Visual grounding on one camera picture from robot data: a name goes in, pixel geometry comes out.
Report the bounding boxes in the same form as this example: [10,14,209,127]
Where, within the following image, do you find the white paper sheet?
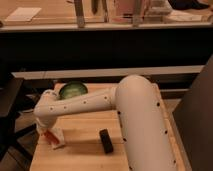
[5,7,41,22]

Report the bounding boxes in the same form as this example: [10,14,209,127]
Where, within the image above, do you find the red pepper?
[44,131,59,144]

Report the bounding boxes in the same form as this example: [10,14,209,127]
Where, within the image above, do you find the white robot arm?
[34,75,178,171]

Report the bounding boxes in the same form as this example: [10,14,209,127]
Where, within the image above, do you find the green bowl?
[59,81,88,100]

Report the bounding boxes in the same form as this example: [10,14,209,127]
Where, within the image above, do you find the black rectangular block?
[99,129,114,154]

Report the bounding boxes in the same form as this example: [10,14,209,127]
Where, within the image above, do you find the black furniture at left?
[0,78,36,161]

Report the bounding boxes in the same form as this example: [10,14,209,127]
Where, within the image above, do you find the dark panel at right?
[173,55,213,171]

